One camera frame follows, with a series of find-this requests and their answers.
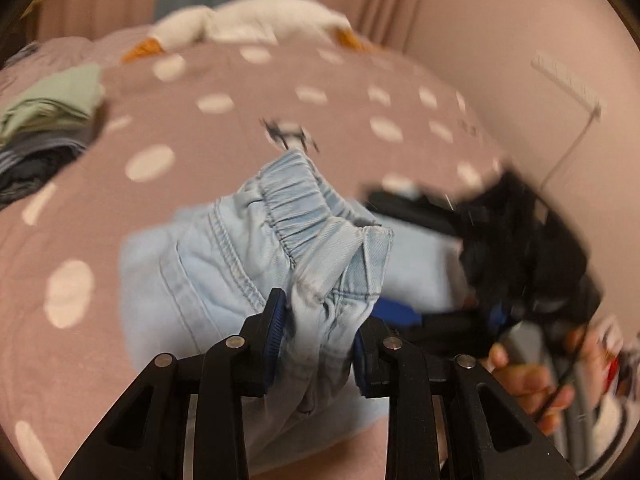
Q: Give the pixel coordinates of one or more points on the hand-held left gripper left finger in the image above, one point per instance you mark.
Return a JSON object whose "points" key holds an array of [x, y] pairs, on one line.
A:
{"points": [[276, 327]]}

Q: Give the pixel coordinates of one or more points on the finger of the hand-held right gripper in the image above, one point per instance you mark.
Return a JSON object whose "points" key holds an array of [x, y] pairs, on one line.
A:
{"points": [[397, 314], [415, 207]]}

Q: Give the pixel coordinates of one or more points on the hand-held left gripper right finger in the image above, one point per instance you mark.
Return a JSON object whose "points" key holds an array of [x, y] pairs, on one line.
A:
{"points": [[361, 365]]}

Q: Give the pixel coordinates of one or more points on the light blue denim shorts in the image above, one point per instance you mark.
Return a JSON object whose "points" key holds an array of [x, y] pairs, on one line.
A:
{"points": [[225, 260]]}

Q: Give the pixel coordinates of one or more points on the person's right hand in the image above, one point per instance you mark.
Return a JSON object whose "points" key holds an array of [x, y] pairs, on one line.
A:
{"points": [[525, 385]]}

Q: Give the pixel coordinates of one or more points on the pink polka dot blanket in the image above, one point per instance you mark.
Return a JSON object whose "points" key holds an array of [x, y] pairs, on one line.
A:
{"points": [[210, 140]]}

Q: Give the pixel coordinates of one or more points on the white goose plush toy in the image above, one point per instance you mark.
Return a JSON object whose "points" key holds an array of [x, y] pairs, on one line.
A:
{"points": [[260, 20]]}

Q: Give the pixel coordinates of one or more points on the dark folded jeans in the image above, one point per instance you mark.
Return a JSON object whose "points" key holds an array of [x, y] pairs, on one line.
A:
{"points": [[30, 176]]}

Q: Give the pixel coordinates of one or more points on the blue striped folded garment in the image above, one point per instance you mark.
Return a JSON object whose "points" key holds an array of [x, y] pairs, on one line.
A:
{"points": [[30, 152]]}

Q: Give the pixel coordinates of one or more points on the green folded garment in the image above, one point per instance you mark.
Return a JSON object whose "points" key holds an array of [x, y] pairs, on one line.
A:
{"points": [[55, 95]]}

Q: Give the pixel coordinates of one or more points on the lilac crumpled quilt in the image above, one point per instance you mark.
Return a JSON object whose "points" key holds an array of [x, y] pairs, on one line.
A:
{"points": [[100, 47]]}

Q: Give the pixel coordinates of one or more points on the white ribbed wall fixture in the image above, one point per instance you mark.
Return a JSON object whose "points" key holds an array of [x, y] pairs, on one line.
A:
{"points": [[567, 82]]}

